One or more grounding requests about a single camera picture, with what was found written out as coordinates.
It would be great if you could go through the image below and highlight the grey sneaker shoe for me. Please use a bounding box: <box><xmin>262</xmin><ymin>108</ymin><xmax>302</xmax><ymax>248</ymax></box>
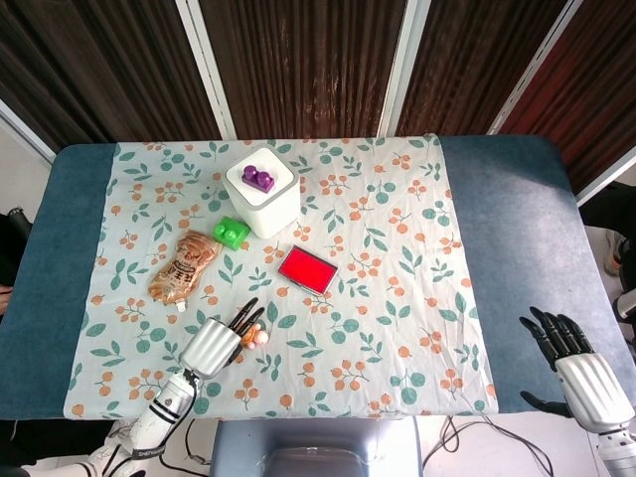
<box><xmin>604</xmin><ymin>231</ymin><xmax>628</xmax><ymax>275</ymax></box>

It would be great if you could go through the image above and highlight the floral orange leaf tablecloth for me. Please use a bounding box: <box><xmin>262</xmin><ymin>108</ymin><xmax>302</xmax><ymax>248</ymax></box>
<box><xmin>64</xmin><ymin>132</ymin><xmax>499</xmax><ymax>418</ymax></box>

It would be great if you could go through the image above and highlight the purple toy building block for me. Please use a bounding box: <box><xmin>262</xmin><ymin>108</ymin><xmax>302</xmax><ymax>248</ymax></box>
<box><xmin>240</xmin><ymin>164</ymin><xmax>277</xmax><ymax>194</ymax></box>

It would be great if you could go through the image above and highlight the small orange pink toy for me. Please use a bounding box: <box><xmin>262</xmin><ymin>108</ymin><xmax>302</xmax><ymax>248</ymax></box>
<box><xmin>241</xmin><ymin>321</ymin><xmax>270</xmax><ymax>350</ymax></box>

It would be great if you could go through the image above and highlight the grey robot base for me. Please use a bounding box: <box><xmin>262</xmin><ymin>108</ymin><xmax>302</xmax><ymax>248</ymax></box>
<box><xmin>211</xmin><ymin>416</ymin><xmax>423</xmax><ymax>477</ymax></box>

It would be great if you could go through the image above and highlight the white screen frame post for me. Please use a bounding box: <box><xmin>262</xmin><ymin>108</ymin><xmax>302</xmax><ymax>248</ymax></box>
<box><xmin>380</xmin><ymin>0</ymin><xmax>423</xmax><ymax>138</ymax></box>
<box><xmin>486</xmin><ymin>0</ymin><xmax>582</xmax><ymax>135</ymax></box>
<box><xmin>575</xmin><ymin>143</ymin><xmax>636</xmax><ymax>206</ymax></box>
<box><xmin>176</xmin><ymin>0</ymin><xmax>238</xmax><ymax>140</ymax></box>
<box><xmin>0</xmin><ymin>98</ymin><xmax>57</xmax><ymax>164</ymax></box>

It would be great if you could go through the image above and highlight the black floor cable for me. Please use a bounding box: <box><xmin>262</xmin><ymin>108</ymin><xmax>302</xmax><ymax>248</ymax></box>
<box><xmin>422</xmin><ymin>415</ymin><xmax>556</xmax><ymax>477</ymax></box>
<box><xmin>183</xmin><ymin>419</ymin><xmax>213</xmax><ymax>471</ymax></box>

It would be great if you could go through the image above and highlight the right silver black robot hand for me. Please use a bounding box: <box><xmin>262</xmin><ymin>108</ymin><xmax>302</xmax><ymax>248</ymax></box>
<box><xmin>519</xmin><ymin>306</ymin><xmax>628</xmax><ymax>438</ymax></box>

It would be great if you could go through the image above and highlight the red ink pad case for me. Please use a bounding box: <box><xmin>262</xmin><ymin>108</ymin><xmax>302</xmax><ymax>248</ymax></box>
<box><xmin>276</xmin><ymin>244</ymin><xmax>340</xmax><ymax>298</ymax></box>

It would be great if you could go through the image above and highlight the green toy building block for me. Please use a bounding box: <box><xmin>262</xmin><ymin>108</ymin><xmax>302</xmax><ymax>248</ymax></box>
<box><xmin>213</xmin><ymin>217</ymin><xmax>249</xmax><ymax>248</ymax></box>

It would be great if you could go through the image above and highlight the white square lidded container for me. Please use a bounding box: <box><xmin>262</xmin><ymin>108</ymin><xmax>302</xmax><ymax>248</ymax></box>
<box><xmin>222</xmin><ymin>147</ymin><xmax>302</xmax><ymax>239</ymax></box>

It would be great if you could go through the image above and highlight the brown spouted snack pouch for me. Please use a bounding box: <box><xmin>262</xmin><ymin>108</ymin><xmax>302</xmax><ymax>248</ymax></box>
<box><xmin>147</xmin><ymin>231</ymin><xmax>223</xmax><ymax>313</ymax></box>

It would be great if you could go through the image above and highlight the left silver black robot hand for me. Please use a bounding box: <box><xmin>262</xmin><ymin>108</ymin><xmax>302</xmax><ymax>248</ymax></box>
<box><xmin>179</xmin><ymin>296</ymin><xmax>266</xmax><ymax>380</ymax></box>

